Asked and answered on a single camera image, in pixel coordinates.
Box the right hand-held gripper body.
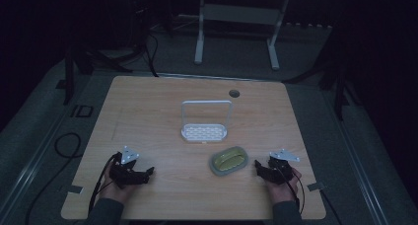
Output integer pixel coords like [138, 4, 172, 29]
[262, 148, 301, 186]

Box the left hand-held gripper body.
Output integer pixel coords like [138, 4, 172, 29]
[108, 145, 148, 188]

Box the person's right hand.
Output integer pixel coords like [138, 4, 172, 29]
[263, 166, 303, 205]

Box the person's left hand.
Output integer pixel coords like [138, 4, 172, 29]
[98, 176, 139, 205]

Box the grey tape piece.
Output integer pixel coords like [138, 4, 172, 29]
[66, 184, 84, 195]
[307, 182, 326, 192]

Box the black stand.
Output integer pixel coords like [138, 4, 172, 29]
[284, 24, 364, 122]
[62, 27, 160, 107]

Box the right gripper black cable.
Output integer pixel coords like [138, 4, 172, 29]
[277, 165, 307, 217]

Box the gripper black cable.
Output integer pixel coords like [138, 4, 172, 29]
[88, 151, 120, 215]
[277, 165, 307, 217]

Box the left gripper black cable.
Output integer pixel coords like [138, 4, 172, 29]
[88, 151, 120, 215]

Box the black floor cable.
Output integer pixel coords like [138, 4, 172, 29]
[24, 131, 84, 225]

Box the white rack with handle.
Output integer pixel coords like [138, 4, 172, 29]
[179, 100, 234, 144]

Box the white metal desk frame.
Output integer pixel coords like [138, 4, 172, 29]
[193, 0, 292, 72]

